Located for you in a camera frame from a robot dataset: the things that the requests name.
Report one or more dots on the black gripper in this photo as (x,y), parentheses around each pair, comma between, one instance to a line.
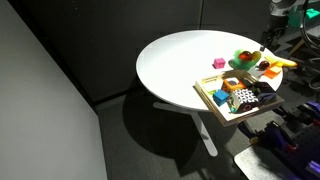
(274,35)

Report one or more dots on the yellow lemon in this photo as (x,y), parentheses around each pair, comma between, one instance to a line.
(256,56)

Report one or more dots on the dark red plum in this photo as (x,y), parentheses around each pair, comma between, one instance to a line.
(264,64)

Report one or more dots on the red orange tomato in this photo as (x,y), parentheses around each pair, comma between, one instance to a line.
(245,56)

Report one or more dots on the flat orange block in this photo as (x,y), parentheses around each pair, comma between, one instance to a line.
(272,72)

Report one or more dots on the black yellow checkered cube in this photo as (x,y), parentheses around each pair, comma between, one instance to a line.
(263,88)

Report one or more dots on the pink cube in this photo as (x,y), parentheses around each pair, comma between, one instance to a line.
(219,63)

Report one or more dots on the dark purple toy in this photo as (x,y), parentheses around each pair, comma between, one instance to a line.
(267,97)

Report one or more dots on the orange block with hole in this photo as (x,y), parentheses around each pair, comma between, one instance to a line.
(231,86)

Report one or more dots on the teal box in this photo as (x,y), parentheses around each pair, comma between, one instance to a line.
(311,14)

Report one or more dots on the black white patterned cube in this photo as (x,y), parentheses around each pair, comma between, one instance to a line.
(245,98)

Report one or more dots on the blue cube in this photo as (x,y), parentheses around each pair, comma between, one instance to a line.
(220,97)

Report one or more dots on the small green block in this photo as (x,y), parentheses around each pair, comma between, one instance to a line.
(211,91)

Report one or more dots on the wooden tray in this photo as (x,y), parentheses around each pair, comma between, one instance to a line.
(222,111)

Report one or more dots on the purple clamp with orange tip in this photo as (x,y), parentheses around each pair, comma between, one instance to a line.
(276,135)

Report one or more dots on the white table base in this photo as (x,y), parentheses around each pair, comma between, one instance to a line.
(203,131)

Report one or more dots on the black perforated board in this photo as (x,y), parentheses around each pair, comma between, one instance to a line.
(306,146)

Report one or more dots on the grey metal plate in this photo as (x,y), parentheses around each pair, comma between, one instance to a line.
(256,165)

